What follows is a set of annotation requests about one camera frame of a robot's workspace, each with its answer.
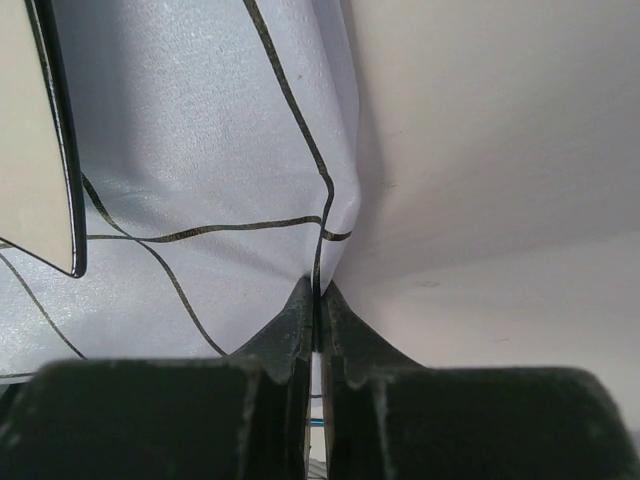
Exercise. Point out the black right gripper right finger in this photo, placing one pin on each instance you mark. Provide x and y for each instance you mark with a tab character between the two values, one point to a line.
388	417

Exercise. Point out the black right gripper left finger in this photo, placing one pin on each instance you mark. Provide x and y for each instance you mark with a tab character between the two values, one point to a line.
243	416

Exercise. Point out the light blue checked placemat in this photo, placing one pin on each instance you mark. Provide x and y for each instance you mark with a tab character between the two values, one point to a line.
216	142

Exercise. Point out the white square plate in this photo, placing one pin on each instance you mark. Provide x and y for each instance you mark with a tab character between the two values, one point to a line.
42	204

